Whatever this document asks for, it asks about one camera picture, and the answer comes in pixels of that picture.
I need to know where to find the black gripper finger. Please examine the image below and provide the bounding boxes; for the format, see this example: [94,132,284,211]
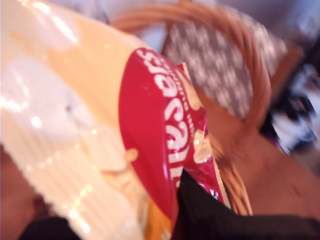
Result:
[18,216,83,240]
[172,169,253,240]

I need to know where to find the red white Maltesers bag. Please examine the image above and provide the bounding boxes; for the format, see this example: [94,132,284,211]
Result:
[0,0,232,240]

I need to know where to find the woven wicker basket with handle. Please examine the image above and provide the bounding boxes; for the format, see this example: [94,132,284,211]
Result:
[109,0,273,217]

